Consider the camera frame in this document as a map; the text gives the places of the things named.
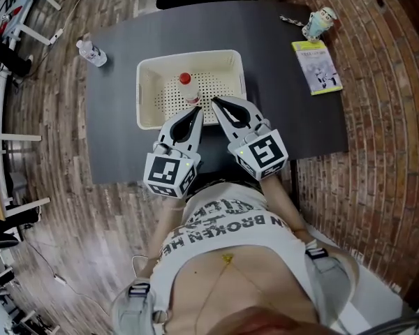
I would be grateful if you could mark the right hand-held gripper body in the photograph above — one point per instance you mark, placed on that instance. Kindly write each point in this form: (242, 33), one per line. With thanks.
(265, 152)

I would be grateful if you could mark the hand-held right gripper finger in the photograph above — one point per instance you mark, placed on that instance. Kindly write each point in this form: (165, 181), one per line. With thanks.
(255, 111)
(227, 131)

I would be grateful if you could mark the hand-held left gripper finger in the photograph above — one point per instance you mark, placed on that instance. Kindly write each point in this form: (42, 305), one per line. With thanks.
(197, 134)
(164, 134)

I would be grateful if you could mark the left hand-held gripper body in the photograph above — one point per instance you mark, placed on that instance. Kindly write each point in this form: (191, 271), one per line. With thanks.
(164, 173)

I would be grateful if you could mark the red-capped bottle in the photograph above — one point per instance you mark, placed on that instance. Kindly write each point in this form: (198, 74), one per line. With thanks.
(186, 86)

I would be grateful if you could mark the cream perforated plastic basket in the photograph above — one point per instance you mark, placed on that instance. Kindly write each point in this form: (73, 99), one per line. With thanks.
(150, 82)

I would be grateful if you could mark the clear water bottle white cap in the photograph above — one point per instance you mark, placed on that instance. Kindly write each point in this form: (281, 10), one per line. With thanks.
(92, 54)

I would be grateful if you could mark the person's right forearm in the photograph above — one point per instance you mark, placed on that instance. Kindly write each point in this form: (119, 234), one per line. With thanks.
(283, 201)

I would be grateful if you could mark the person's left forearm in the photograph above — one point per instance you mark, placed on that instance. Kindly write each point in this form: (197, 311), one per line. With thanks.
(160, 236)

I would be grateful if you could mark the dark grey table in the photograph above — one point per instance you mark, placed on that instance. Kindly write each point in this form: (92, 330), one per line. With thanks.
(283, 117)

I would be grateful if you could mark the yellow-edged booklet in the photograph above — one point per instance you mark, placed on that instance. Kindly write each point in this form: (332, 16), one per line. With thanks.
(317, 68)

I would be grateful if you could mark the person's white printed shirt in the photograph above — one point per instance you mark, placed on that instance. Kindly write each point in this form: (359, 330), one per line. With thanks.
(230, 236)

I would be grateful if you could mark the twisted patterned wrapper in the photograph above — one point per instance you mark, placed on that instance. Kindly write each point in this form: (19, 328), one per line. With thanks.
(291, 20)

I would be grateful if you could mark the cartoon figure bottle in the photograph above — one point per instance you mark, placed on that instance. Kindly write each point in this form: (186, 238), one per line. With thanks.
(317, 24)

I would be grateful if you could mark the white power adapter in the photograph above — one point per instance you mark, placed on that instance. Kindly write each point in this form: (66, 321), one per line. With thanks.
(60, 279)

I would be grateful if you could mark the white frame desk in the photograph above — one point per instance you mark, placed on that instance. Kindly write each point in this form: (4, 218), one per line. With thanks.
(28, 30)

